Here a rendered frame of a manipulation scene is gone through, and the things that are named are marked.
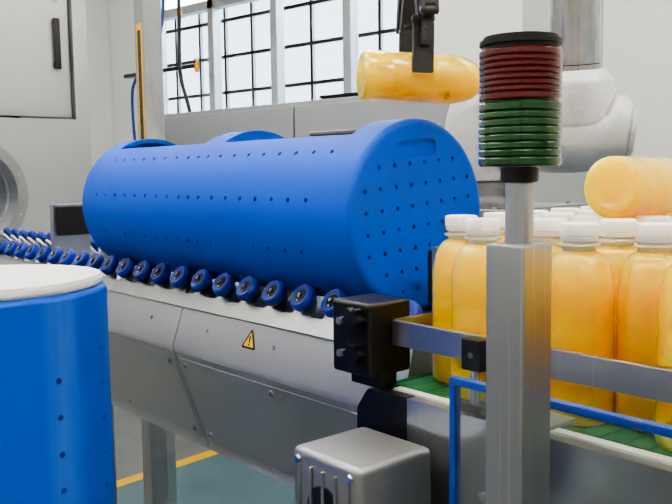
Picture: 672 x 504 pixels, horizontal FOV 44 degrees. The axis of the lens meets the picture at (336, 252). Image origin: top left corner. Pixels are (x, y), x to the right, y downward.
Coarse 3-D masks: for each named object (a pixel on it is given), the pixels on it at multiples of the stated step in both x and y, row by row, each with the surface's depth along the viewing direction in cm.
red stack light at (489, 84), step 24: (504, 48) 62; (528, 48) 61; (552, 48) 62; (480, 72) 64; (504, 72) 62; (528, 72) 62; (552, 72) 62; (480, 96) 64; (504, 96) 62; (528, 96) 62; (552, 96) 62
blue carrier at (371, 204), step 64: (384, 128) 118; (128, 192) 164; (192, 192) 145; (256, 192) 131; (320, 192) 119; (384, 192) 118; (448, 192) 127; (128, 256) 175; (192, 256) 152; (256, 256) 134; (320, 256) 121; (384, 256) 119
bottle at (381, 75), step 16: (368, 64) 115; (384, 64) 116; (400, 64) 116; (448, 64) 118; (464, 64) 118; (368, 80) 115; (384, 80) 116; (400, 80) 116; (416, 80) 117; (432, 80) 117; (448, 80) 117; (464, 80) 118; (368, 96) 117; (384, 96) 118; (400, 96) 118; (416, 96) 118; (432, 96) 119; (448, 96) 119; (464, 96) 120
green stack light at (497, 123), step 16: (480, 112) 65; (496, 112) 63; (512, 112) 62; (528, 112) 62; (544, 112) 62; (560, 112) 63; (480, 128) 65; (496, 128) 63; (512, 128) 62; (528, 128) 62; (544, 128) 62; (560, 128) 63; (480, 144) 65; (496, 144) 63; (512, 144) 62; (528, 144) 62; (544, 144) 62; (560, 144) 64; (480, 160) 65; (496, 160) 63; (512, 160) 62; (528, 160) 62; (544, 160) 62; (560, 160) 64
